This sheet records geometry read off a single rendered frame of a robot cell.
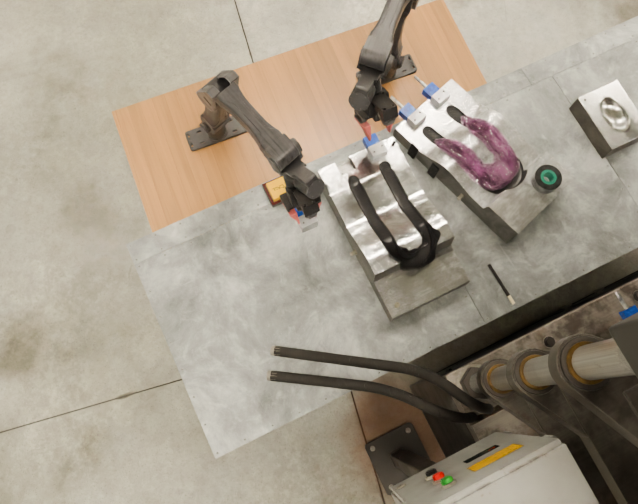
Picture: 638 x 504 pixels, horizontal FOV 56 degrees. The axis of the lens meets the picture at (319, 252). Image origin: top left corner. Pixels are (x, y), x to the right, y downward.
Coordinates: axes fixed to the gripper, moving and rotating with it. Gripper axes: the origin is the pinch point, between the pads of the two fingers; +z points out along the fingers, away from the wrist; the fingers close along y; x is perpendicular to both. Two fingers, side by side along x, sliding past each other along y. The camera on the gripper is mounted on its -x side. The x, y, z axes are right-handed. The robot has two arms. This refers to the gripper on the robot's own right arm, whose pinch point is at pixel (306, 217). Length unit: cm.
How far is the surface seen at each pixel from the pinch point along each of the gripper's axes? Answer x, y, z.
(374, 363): -37.7, -0.7, 25.4
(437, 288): -25.9, 26.5, 23.4
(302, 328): -16.4, -14.0, 25.6
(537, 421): -72, 28, 27
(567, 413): -81, 26, 4
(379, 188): 3.5, 24.8, 5.3
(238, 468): -6, -58, 111
